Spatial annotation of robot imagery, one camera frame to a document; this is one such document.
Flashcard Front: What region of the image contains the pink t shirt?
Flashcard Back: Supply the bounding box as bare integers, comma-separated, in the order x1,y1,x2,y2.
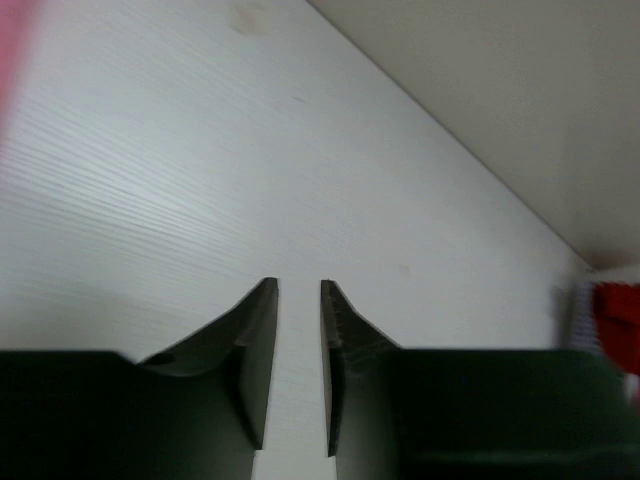
1,0,39,122

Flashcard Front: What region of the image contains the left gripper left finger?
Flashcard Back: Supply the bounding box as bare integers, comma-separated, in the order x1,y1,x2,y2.
1,278,279,479

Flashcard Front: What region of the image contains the white plastic basket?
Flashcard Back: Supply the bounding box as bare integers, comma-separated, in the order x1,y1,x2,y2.
567,281,602,355

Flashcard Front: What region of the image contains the red t shirt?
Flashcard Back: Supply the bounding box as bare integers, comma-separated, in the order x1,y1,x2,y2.
592,283,639,375

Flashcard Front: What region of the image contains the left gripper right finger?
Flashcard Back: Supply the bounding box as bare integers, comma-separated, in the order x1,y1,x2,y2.
320,280,639,479

